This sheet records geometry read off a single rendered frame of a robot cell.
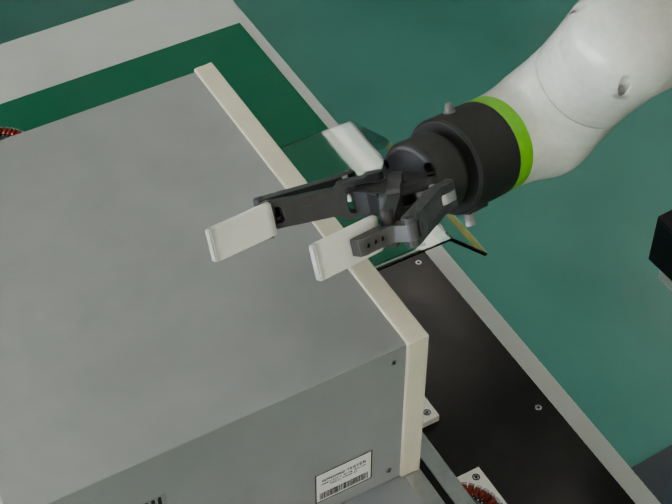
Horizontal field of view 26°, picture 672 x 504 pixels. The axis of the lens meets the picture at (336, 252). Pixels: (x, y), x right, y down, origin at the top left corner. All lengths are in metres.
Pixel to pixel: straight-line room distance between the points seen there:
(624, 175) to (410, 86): 0.57
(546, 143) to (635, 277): 1.85
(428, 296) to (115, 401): 0.88
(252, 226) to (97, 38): 1.32
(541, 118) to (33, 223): 0.49
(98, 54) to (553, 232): 1.20
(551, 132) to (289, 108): 1.07
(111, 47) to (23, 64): 0.15
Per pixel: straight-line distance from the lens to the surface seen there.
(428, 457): 1.46
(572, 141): 1.35
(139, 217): 1.40
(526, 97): 1.35
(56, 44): 2.54
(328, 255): 1.14
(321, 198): 1.28
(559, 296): 3.12
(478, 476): 1.86
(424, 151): 1.27
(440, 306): 2.04
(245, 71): 2.44
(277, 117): 2.35
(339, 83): 3.58
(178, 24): 2.56
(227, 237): 1.24
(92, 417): 1.25
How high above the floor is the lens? 2.30
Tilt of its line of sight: 47 degrees down
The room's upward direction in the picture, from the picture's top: straight up
